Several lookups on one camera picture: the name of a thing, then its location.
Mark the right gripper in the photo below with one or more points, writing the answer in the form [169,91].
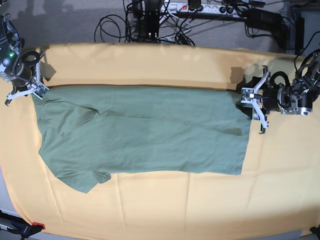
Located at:
[25,71]

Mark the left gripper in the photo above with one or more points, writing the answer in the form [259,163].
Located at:
[275,96]

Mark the green T-shirt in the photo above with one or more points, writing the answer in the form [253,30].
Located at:
[91,132]

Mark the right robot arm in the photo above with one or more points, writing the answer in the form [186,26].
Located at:
[9,37]

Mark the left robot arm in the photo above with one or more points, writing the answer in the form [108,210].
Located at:
[305,87]

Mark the black table leg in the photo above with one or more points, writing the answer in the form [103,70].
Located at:
[299,35]

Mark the yellow table cloth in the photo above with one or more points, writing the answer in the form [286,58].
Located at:
[278,190]

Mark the black power adapter brick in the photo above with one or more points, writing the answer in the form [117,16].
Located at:
[262,19]

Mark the white power strip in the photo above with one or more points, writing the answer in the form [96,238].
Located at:
[207,11]

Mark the black clamp right corner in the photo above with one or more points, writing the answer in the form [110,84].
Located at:
[316,231]

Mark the orange black clamp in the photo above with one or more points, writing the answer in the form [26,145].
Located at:
[18,226]

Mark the black camera stand post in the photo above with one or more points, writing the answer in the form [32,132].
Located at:
[147,14]

